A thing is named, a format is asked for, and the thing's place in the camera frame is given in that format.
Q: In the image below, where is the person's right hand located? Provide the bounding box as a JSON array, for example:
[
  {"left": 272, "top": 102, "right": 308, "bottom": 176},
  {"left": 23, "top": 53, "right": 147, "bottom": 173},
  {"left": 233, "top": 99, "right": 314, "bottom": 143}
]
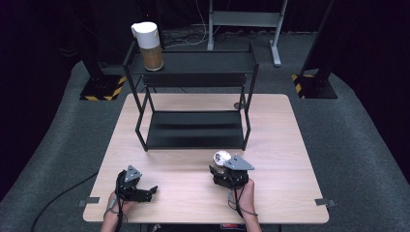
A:
[{"left": 232, "top": 179, "right": 257, "bottom": 218}]

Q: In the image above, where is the person's red printed clothing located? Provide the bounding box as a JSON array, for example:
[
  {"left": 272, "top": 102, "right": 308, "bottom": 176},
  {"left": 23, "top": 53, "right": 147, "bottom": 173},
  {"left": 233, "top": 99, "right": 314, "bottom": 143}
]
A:
[{"left": 220, "top": 223, "right": 248, "bottom": 232}]

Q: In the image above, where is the person's left hand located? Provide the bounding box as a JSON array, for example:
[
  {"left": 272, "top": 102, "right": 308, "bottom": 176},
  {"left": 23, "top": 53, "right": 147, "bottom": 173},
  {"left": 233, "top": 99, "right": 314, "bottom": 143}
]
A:
[{"left": 104, "top": 192, "right": 134, "bottom": 223}]

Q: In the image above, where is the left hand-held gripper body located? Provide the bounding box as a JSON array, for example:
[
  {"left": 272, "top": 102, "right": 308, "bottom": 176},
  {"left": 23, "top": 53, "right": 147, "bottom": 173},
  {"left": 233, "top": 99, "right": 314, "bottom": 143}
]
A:
[{"left": 115, "top": 164, "right": 143, "bottom": 201}]

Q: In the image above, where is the right hand-held gripper cable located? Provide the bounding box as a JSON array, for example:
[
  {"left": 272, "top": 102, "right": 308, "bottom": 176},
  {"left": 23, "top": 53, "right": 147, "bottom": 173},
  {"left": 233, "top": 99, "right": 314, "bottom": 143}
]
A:
[{"left": 226, "top": 188, "right": 259, "bottom": 218}]

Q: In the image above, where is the hand-held gripper cable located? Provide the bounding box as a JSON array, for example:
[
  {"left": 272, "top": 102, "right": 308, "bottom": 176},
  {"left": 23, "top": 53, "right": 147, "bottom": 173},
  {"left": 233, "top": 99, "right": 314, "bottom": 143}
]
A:
[
  {"left": 103, "top": 192, "right": 128, "bottom": 232},
  {"left": 226, "top": 188, "right": 259, "bottom": 218}
]

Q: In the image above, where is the bundle of floor cables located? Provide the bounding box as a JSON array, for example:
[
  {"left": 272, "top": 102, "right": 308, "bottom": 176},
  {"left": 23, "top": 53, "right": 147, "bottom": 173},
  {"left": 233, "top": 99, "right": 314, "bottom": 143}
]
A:
[{"left": 161, "top": 0, "right": 211, "bottom": 48}]

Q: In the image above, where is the left hand-held gripper cable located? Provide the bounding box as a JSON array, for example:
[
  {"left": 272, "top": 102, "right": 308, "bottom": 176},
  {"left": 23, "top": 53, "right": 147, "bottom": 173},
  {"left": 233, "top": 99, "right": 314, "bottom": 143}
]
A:
[{"left": 103, "top": 192, "right": 128, "bottom": 232}]

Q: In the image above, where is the grey metal desk frame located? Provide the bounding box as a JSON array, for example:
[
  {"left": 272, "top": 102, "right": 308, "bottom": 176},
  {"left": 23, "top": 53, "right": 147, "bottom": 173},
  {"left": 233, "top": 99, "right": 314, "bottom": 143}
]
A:
[{"left": 207, "top": 0, "right": 289, "bottom": 68}]

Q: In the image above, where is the black stand with striped base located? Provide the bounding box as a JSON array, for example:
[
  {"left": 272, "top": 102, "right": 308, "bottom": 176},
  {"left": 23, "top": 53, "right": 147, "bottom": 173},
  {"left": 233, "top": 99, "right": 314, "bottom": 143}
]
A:
[
  {"left": 79, "top": 0, "right": 128, "bottom": 102},
  {"left": 291, "top": 0, "right": 338, "bottom": 100}
]

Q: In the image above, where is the grey table edge bracket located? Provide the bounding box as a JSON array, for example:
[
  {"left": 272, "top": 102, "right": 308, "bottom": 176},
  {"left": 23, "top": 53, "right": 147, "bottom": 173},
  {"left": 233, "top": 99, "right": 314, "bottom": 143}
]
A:
[
  {"left": 77, "top": 196, "right": 101, "bottom": 208},
  {"left": 314, "top": 198, "right": 337, "bottom": 208}
]

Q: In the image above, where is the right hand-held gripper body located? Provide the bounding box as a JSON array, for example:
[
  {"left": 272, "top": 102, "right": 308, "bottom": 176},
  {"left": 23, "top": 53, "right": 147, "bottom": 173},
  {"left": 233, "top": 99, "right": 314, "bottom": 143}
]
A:
[{"left": 210, "top": 155, "right": 255, "bottom": 190}]

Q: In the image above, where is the black two-tier metal rack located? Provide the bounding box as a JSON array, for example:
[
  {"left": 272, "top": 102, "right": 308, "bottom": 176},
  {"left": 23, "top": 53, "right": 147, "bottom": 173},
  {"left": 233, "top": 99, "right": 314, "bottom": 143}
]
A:
[{"left": 122, "top": 41, "right": 260, "bottom": 153}]

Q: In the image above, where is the jar with white lid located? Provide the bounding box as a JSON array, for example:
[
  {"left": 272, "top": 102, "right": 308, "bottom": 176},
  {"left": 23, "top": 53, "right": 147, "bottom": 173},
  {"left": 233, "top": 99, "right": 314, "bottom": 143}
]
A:
[{"left": 131, "top": 21, "right": 164, "bottom": 73}]

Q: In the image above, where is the black floor cable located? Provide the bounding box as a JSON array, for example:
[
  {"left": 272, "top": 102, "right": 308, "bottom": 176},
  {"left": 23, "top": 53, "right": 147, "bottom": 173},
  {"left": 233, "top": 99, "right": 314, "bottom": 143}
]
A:
[{"left": 30, "top": 171, "right": 100, "bottom": 232}]

